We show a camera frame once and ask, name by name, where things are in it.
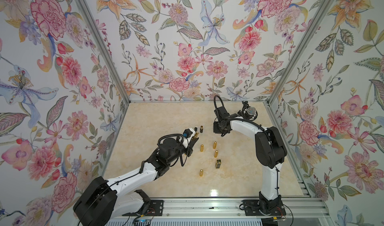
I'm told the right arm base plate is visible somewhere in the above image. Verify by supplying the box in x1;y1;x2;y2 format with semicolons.
239;200;287;217

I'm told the square gold black lipstick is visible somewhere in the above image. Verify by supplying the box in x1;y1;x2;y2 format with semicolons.
215;160;222;169

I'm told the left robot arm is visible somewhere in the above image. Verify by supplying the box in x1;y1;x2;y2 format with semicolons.
73;128;199;226

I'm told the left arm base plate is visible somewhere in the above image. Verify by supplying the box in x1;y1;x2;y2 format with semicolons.
123;200;164;217

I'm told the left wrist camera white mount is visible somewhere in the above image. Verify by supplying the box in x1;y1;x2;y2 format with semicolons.
183;128;196;148

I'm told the aluminium front rail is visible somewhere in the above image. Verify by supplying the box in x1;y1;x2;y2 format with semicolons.
73;197;331;219

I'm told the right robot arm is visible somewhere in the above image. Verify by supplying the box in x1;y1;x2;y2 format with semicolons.
213;95;288;215

